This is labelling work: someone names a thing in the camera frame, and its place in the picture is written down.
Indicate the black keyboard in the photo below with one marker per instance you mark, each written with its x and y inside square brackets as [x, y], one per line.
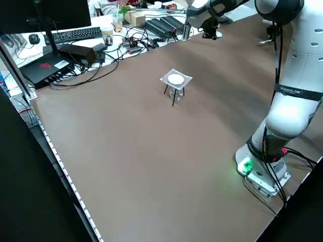
[75, 34]

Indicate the cardboard box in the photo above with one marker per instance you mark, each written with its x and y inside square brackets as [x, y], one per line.
[136, 17]

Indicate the clear glass burner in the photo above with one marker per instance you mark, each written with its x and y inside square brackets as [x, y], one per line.
[175, 95]

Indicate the drink cup with straw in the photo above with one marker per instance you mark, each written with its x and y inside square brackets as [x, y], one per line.
[117, 24]

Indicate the aluminium frame post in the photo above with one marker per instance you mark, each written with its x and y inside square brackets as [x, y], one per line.
[15, 68]

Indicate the aluminium profile post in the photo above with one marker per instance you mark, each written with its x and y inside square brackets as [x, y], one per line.
[187, 31]

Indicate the black ribbed stand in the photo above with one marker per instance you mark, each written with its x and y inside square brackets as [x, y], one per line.
[164, 24]

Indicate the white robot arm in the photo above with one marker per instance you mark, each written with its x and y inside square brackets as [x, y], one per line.
[302, 63]

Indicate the aluminium table edge rail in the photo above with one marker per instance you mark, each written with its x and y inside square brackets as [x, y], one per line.
[63, 171]

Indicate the red black tool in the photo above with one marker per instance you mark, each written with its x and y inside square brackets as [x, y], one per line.
[169, 6]

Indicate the small pale green spoon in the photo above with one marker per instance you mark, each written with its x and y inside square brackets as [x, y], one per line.
[265, 42]

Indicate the black computer mouse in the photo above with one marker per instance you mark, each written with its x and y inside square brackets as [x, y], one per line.
[34, 38]

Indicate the person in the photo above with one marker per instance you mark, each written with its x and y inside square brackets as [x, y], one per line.
[106, 6]

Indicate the black computer monitor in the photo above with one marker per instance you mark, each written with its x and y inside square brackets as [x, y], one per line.
[38, 12]

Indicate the power strip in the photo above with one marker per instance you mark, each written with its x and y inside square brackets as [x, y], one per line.
[131, 44]

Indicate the black tripod stand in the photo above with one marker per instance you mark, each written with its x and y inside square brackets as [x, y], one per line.
[173, 100]

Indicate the black box red logo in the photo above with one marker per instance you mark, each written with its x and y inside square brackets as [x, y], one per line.
[43, 68]

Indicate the white cup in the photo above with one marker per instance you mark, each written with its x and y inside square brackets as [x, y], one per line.
[157, 4]

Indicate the black monitor stand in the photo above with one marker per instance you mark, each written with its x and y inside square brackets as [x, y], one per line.
[50, 40]

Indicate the black power adapter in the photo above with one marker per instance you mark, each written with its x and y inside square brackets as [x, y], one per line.
[99, 48]

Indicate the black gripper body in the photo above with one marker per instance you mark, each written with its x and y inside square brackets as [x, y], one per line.
[271, 29]
[210, 25]

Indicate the dark brown box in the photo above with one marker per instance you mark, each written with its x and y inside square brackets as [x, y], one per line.
[78, 51]

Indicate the printed paper cup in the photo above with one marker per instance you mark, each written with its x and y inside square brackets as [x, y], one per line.
[108, 36]

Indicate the small white crucible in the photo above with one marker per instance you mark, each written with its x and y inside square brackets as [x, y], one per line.
[219, 34]

